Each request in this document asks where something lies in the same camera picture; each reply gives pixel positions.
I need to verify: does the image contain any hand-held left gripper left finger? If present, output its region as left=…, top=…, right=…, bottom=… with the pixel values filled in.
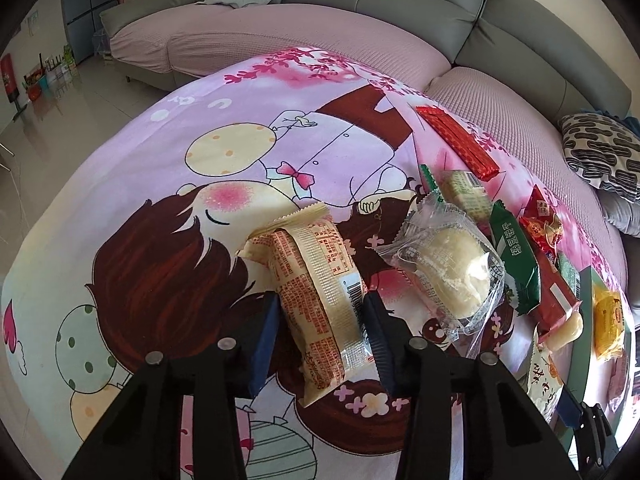
left=60, top=290, right=281, bottom=480

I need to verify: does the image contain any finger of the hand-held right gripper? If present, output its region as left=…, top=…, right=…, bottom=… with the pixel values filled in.
left=557, top=387, right=618, bottom=471

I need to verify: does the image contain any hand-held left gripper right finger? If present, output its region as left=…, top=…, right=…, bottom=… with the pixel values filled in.
left=360, top=292, right=583, bottom=480

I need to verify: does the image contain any white flower print packet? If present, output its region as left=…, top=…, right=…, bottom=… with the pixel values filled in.
left=525, top=342, right=566, bottom=423

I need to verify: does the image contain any green cardboard box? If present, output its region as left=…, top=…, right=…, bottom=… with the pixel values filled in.
left=562, top=265, right=633, bottom=456

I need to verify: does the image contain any pale jelly cup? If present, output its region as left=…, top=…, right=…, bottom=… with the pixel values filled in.
left=537, top=310, right=585, bottom=353

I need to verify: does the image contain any beige snack packet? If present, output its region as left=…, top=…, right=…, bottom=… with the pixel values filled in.
left=237, top=202, right=378, bottom=408

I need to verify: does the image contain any clear round cake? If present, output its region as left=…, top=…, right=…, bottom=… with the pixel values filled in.
left=376, top=192, right=507, bottom=361

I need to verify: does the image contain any dark red snack packet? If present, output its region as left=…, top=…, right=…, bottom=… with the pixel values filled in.
left=530, top=247, right=583, bottom=333

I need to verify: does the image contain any green white snack packet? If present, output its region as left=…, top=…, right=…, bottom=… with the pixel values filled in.
left=555, top=252, right=582, bottom=302

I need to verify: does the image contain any dark green snack packet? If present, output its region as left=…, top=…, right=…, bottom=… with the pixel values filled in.
left=487, top=200, right=543, bottom=316

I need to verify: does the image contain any clear green-edged pastry packet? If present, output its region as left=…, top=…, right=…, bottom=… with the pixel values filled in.
left=419, top=164, right=493, bottom=223

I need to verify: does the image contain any pink snack packet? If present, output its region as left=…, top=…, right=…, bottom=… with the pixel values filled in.
left=611, top=355, right=630, bottom=406

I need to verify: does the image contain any yellow cake packet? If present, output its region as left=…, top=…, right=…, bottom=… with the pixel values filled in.
left=592, top=287, right=626, bottom=361

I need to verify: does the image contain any printed blanket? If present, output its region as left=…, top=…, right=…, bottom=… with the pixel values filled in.
left=0, top=47, right=631, bottom=480

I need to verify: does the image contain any red peanut print packet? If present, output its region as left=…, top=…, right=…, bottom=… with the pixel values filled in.
left=517, top=185, right=566, bottom=261

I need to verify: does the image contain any grey pillow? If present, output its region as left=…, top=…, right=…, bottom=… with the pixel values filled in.
left=597, top=190, right=640, bottom=238

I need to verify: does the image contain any shiny red snack packet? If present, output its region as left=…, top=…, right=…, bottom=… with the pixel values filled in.
left=414, top=104, right=501, bottom=180

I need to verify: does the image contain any black white patterned pillow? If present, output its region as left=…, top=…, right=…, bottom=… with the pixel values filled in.
left=557, top=112, right=640, bottom=192

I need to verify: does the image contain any pink sofa cover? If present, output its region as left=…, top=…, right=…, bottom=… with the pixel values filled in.
left=110, top=2, right=626, bottom=271

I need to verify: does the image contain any red canister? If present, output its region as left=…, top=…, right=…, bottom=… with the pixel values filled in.
left=0, top=55, right=20, bottom=107

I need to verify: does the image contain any grey refrigerator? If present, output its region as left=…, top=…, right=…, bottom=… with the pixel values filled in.
left=60, top=0, right=123, bottom=66

